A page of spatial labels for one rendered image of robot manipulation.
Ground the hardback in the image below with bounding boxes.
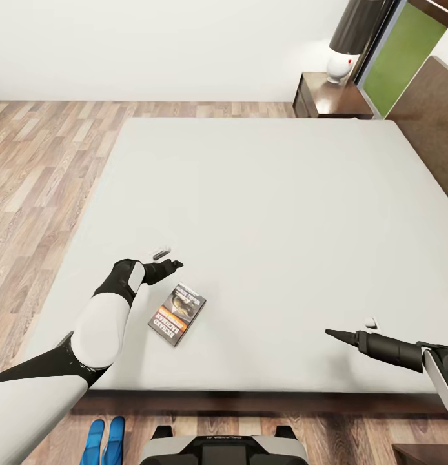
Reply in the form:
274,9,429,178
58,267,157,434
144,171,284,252
148,282,207,347

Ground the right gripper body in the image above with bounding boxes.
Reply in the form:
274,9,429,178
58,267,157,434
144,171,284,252
358,331,401,367

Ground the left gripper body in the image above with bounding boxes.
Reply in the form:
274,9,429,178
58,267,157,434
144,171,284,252
147,259,175,285

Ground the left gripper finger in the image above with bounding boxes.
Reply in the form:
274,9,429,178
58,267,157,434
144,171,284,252
172,260,183,272

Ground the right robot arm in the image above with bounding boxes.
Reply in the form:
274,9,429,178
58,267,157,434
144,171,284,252
325,316,448,411

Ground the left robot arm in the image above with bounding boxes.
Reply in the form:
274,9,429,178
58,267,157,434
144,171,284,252
0,245,183,465

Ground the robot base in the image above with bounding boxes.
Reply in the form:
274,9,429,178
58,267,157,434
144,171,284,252
139,426,310,465

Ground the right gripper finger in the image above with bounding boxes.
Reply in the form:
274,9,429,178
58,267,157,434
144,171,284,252
325,329,358,346

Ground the sandal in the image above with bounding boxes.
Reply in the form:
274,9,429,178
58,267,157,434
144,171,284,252
101,416,125,465
80,419,105,465

